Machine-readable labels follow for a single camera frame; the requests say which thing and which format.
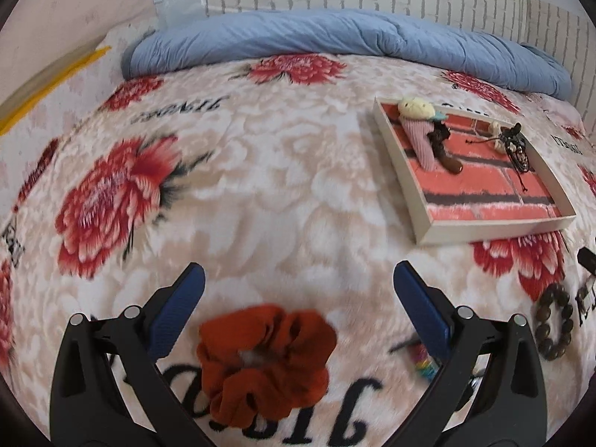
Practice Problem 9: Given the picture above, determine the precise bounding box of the orange scrunchie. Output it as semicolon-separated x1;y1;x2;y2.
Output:
196;304;338;430

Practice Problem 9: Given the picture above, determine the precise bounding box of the dark brown hair clip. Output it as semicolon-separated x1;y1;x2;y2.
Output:
427;123;464;174

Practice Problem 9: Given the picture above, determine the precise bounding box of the floral printed blanket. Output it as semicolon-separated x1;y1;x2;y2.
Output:
0;25;596;447

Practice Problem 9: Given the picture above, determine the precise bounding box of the black cord bracelet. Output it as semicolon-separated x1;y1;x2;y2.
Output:
466;122;532;194

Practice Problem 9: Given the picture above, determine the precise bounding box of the colourful beaded hair tie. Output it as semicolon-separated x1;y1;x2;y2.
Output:
389;340;441;383

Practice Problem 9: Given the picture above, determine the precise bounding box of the cream plush pink hair clip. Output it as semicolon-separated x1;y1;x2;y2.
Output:
397;96;450;171

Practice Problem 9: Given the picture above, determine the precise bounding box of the wooden bead bracelet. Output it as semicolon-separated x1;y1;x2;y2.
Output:
534;283;574;361

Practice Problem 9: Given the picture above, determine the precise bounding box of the small cream ornament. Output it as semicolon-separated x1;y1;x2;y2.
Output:
488;121;506;152

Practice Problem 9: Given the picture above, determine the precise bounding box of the yellow tape strip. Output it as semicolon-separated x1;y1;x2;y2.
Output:
0;45;112;133

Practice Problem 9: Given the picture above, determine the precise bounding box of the red lined jewelry tray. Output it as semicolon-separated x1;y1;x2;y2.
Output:
372;96;577;246

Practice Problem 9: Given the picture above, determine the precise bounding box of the rolled blue duvet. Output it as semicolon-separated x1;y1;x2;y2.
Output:
121;8;573;101

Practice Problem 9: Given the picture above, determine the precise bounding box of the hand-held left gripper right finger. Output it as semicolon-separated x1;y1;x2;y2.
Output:
393;261;549;447

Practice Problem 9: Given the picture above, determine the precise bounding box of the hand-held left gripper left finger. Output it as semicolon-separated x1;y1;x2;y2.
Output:
49;262;208;447

